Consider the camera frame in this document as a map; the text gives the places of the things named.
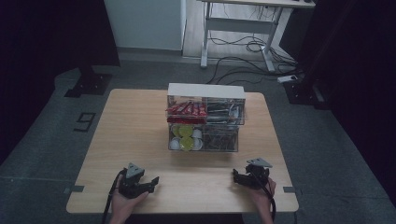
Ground black floor cables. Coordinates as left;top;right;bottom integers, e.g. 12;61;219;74
205;3;301;86

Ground person's right hand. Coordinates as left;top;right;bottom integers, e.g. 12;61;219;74
246;176;277;218

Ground pile of dark stir sticks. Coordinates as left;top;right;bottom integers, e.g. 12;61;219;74
203;130;238;151

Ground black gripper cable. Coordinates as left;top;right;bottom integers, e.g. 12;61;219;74
102;168;129;224
248;171;277;222

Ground white metal frame desk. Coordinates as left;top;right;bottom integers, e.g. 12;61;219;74
198;0;317;74

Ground person's left hand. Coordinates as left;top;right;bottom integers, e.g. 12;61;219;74
110;186;150;218

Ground white power strip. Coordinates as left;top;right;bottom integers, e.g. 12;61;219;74
276;74;299;84

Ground clear organizer with white top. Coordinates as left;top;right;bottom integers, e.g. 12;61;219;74
166;82;247;153

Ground grey tape strip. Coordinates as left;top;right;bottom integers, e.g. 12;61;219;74
282;186;304;196
63;185;85;195

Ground black stand base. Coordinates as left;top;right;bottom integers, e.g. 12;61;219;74
282;74;332;110
64;64;113;99

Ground row of red packets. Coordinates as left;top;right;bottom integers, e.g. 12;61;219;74
165;101;208;125

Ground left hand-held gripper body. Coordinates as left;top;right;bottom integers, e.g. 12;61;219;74
118;161;151;200

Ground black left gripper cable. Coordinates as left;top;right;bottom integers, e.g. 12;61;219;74
102;168;129;224

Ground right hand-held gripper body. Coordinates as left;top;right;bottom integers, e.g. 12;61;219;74
245;157;274;190

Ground white cabinet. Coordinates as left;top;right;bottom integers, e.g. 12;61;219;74
104;0;188;52

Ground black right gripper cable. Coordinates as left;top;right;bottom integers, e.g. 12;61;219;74
248;171;277;222

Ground pile of dark packets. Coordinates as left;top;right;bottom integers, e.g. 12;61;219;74
206;102;243;123

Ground dark curtain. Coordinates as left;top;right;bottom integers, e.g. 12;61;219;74
279;0;396;206

